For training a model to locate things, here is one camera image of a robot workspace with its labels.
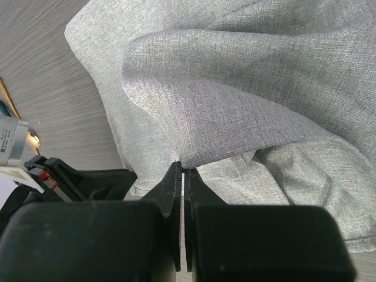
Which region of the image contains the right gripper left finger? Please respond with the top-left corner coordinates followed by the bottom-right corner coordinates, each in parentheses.
top-left (1, 162), bottom-right (182, 281)

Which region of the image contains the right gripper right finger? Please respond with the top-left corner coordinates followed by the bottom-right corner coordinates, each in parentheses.
top-left (184, 169), bottom-right (357, 281)

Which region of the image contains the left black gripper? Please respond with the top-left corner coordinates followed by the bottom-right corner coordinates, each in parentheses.
top-left (1, 156), bottom-right (137, 232)

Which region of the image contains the grey cloth napkin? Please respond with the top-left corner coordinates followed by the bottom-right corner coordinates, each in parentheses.
top-left (65, 1), bottom-right (375, 253)

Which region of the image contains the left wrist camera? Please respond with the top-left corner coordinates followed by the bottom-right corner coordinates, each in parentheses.
top-left (0, 116), bottom-right (44, 193)

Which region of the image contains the green handled gold utensil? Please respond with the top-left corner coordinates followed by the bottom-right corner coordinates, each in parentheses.
top-left (0, 100), bottom-right (15, 118)

